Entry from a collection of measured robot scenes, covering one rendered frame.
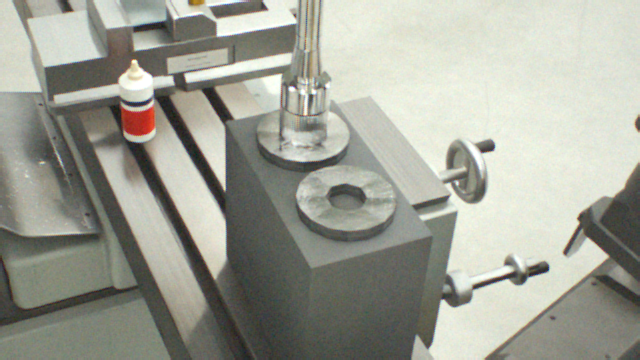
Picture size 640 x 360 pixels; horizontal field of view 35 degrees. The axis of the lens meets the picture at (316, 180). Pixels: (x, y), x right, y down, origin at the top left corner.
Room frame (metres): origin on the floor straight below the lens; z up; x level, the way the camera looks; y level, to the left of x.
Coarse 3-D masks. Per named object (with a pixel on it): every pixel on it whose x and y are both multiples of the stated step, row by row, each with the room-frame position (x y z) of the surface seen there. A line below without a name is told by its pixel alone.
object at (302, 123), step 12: (288, 96) 0.76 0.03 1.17; (288, 108) 0.76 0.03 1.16; (300, 108) 0.75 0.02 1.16; (312, 108) 0.75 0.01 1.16; (324, 108) 0.76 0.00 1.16; (288, 120) 0.76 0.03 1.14; (300, 120) 0.75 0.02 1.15; (312, 120) 0.75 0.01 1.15; (324, 120) 0.76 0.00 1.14; (288, 132) 0.75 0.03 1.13; (300, 132) 0.75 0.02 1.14; (312, 132) 0.75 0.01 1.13; (324, 132) 0.76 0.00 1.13; (300, 144) 0.75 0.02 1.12; (312, 144) 0.75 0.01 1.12
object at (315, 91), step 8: (288, 72) 0.78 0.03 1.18; (288, 80) 0.77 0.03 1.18; (320, 80) 0.77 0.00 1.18; (328, 80) 0.77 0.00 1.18; (288, 88) 0.76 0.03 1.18; (296, 88) 0.76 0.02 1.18; (304, 88) 0.76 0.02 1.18; (312, 88) 0.76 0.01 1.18; (320, 88) 0.76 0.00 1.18; (328, 88) 0.76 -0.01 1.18; (296, 96) 0.75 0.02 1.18; (304, 96) 0.75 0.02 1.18; (312, 96) 0.75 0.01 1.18; (320, 96) 0.76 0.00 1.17
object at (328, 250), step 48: (240, 144) 0.77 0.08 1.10; (288, 144) 0.75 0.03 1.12; (336, 144) 0.76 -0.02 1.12; (240, 192) 0.76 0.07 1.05; (288, 192) 0.70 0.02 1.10; (336, 192) 0.70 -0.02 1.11; (384, 192) 0.69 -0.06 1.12; (240, 240) 0.76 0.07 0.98; (288, 240) 0.65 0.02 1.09; (336, 240) 0.64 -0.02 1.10; (384, 240) 0.64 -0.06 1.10; (288, 288) 0.64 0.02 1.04; (336, 288) 0.62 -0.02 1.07; (384, 288) 0.64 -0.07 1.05; (288, 336) 0.64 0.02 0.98; (336, 336) 0.62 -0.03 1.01; (384, 336) 0.64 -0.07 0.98
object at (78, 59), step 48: (96, 0) 1.14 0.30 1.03; (240, 0) 1.24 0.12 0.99; (48, 48) 1.09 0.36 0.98; (96, 48) 1.09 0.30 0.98; (144, 48) 1.10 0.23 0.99; (192, 48) 1.13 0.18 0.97; (240, 48) 1.15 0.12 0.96; (288, 48) 1.18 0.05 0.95; (48, 96) 1.05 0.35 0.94; (96, 96) 1.06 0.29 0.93
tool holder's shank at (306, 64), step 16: (304, 0) 0.76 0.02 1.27; (320, 0) 0.77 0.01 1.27; (304, 16) 0.76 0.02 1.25; (320, 16) 0.77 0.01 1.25; (304, 32) 0.76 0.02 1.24; (320, 32) 0.77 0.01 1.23; (304, 48) 0.76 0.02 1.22; (320, 48) 0.77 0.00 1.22; (304, 64) 0.76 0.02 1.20; (320, 64) 0.77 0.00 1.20; (304, 80) 0.76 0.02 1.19
